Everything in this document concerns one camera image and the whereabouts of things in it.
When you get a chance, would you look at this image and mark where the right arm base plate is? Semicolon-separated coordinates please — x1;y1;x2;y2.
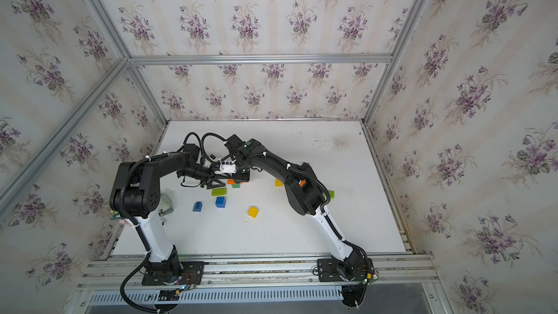
312;257;378;284

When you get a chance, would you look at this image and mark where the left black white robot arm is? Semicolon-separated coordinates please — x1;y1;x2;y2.
110;140;227;313

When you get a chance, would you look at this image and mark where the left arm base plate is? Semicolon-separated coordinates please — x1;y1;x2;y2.
142;262;206;286

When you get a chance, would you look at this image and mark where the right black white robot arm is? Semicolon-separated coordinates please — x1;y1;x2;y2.
199;132;378;308

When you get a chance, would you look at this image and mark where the blue sloped lego brick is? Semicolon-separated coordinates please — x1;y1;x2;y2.
193;201;203;212

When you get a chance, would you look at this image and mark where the yellow sloped lego brick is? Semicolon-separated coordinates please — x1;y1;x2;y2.
248;206;259;218

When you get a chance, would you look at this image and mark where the aluminium front rail frame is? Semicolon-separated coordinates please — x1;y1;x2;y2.
65;251;454;314

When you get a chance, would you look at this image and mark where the lime green lego plate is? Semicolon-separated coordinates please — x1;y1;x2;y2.
212;188;228;197

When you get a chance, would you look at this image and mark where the white small device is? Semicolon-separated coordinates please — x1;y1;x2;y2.
157;193;174;217

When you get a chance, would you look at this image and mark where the blue square lego brick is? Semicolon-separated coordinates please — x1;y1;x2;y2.
215;196;226;209

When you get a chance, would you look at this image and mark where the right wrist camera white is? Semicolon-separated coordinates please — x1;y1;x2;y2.
219;162;237;174

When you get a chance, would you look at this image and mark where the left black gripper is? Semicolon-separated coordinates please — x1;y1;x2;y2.
176;163;230;189

